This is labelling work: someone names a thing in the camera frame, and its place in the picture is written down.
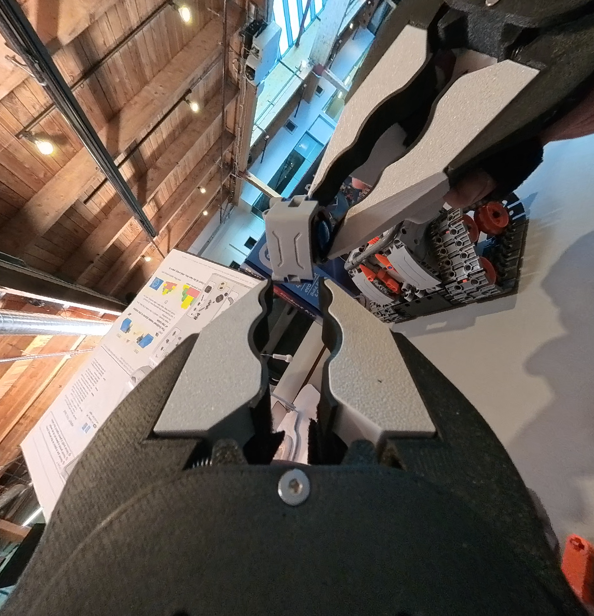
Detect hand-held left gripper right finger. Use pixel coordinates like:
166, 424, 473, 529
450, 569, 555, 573
318, 278, 438, 441

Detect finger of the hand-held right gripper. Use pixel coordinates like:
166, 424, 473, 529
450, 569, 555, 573
309, 23, 460, 210
326, 59, 541, 263

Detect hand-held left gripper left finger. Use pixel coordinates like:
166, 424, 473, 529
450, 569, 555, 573
153, 278, 278, 441

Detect grey toy canister panel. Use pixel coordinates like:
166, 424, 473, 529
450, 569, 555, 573
265, 196, 323, 285

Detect person's right hand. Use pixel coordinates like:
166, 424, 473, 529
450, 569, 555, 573
449, 110, 594, 207

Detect white book stand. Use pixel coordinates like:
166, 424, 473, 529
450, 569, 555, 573
261, 349, 329, 465

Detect white instruction booklet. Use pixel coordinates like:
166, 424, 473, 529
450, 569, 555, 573
22, 248, 265, 520

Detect grey tracked toy robot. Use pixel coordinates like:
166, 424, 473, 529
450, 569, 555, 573
344, 192, 530, 324

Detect blue robot kit box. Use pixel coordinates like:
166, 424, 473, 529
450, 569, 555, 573
241, 241, 341, 321

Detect black steel beam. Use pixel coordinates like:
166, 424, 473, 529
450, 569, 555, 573
0, 248, 129, 311

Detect ceiling spot lights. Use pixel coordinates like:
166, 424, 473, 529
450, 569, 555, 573
18, 0, 211, 265

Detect small orange toy piece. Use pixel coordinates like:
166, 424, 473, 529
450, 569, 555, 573
562, 534, 594, 608

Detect metal ventilation duct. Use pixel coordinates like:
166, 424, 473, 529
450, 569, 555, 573
0, 308, 122, 338

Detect black ceiling track rail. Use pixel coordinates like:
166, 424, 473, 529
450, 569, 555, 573
0, 0, 158, 239

